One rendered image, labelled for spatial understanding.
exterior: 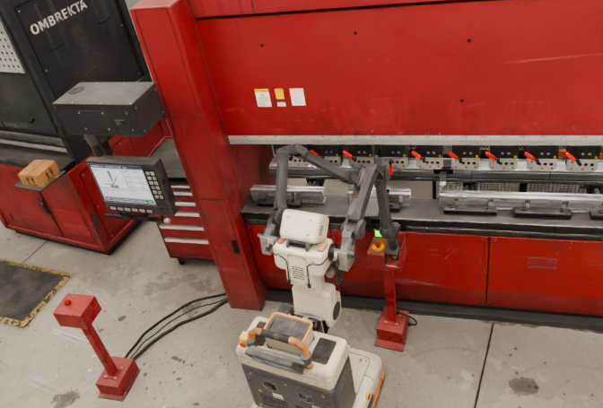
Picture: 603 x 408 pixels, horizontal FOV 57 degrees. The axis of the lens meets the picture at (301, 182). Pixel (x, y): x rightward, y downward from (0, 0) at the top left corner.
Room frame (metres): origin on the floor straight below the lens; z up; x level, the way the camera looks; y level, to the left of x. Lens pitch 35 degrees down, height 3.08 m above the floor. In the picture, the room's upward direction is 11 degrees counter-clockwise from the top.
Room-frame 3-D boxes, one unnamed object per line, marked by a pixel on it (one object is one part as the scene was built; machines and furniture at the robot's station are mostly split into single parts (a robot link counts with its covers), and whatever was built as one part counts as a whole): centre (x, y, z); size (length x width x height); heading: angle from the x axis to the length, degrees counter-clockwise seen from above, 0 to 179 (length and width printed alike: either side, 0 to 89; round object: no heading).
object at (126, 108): (2.75, 0.94, 1.53); 0.51 x 0.25 x 0.85; 66
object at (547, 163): (2.41, -1.32, 1.26); 0.15 x 0.09 x 0.17; 69
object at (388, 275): (2.43, -0.43, 0.39); 0.05 x 0.05 x 0.54; 62
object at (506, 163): (2.48, -1.13, 1.26); 0.15 x 0.09 x 0.17; 69
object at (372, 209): (2.62, -0.36, 1.00); 0.26 x 0.18 x 0.01; 159
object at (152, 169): (2.65, 0.92, 1.42); 0.45 x 0.12 x 0.36; 66
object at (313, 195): (2.95, 0.10, 0.92); 0.50 x 0.06 x 0.10; 69
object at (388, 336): (2.40, -0.41, 0.06); 0.25 x 0.20 x 0.12; 152
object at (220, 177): (3.27, 0.44, 1.15); 0.85 x 0.25 x 2.30; 159
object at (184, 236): (3.61, 0.87, 0.50); 0.50 x 0.50 x 1.00; 69
